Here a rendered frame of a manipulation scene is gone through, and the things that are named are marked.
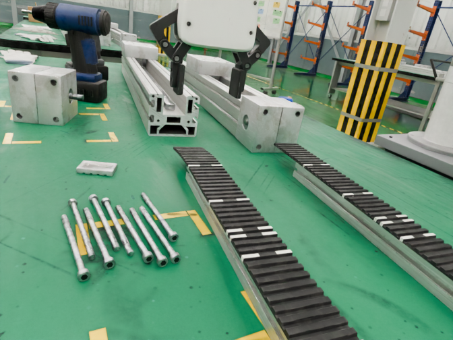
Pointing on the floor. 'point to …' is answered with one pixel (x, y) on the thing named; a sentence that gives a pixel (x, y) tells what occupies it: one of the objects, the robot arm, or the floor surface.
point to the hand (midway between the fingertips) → (207, 86)
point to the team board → (271, 30)
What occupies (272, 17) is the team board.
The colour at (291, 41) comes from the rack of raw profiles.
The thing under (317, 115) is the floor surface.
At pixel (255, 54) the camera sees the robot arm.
